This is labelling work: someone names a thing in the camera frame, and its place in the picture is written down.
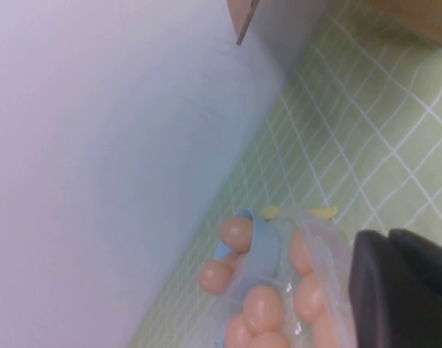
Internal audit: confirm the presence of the yellow plastic utensil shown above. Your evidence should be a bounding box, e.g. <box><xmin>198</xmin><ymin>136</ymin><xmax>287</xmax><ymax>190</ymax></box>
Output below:
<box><xmin>260</xmin><ymin>204</ymin><xmax>340</xmax><ymax>221</ymax></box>

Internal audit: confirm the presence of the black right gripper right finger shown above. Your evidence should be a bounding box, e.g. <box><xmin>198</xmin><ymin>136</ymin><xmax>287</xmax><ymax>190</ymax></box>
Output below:
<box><xmin>388</xmin><ymin>227</ymin><xmax>442</xmax><ymax>309</ymax></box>

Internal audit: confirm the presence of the clear plastic egg box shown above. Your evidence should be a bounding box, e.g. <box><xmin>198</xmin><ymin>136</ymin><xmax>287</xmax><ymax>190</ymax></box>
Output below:
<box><xmin>220</xmin><ymin>204</ymin><xmax>359</xmax><ymax>348</ymax></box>

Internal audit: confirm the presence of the light blue cup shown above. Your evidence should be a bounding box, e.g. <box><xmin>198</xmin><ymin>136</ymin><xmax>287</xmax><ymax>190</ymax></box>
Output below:
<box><xmin>212</xmin><ymin>208</ymin><xmax>283</xmax><ymax>302</ymax></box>

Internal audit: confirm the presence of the green checked tablecloth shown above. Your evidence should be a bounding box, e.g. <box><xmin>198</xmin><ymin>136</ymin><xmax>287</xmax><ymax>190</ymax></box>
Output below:
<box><xmin>126</xmin><ymin>0</ymin><xmax>442</xmax><ymax>348</ymax></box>

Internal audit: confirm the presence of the brown cardboard box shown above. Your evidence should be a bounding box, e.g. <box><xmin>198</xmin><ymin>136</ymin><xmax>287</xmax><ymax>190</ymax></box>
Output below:
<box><xmin>226</xmin><ymin>0</ymin><xmax>442</xmax><ymax>48</ymax></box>

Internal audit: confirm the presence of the beige plastic egg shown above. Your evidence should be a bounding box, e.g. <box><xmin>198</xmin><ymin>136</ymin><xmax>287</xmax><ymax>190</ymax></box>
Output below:
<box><xmin>198</xmin><ymin>260</ymin><xmax>235</xmax><ymax>294</ymax></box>
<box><xmin>242</xmin><ymin>284</ymin><xmax>285</xmax><ymax>334</ymax></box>
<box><xmin>248</xmin><ymin>329</ymin><xmax>291</xmax><ymax>348</ymax></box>
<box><xmin>220</xmin><ymin>216</ymin><xmax>254</xmax><ymax>252</ymax></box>
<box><xmin>311</xmin><ymin>317</ymin><xmax>343</xmax><ymax>348</ymax></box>
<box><xmin>224</xmin><ymin>314</ymin><xmax>257</xmax><ymax>348</ymax></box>
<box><xmin>292</xmin><ymin>275</ymin><xmax>327</xmax><ymax>323</ymax></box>
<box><xmin>288</xmin><ymin>230</ymin><xmax>314</xmax><ymax>276</ymax></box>

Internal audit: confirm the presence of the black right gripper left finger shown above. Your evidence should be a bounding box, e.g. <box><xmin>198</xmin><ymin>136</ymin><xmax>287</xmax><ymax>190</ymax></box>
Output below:
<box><xmin>347</xmin><ymin>229</ymin><xmax>442</xmax><ymax>348</ymax></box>

